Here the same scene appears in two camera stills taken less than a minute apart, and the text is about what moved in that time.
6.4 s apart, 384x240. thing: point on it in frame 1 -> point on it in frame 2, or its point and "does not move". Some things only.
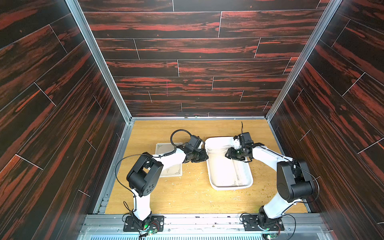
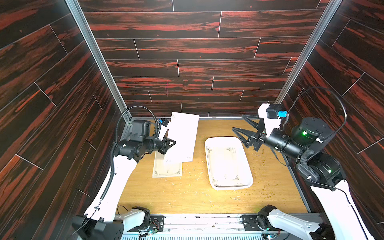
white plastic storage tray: x=225 y=172 does not move
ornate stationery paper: x=172 y=163 does not move
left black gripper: x=203 y=156 -> x=165 y=145
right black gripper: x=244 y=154 -> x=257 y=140
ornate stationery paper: x=224 y=170 -> x=183 y=129
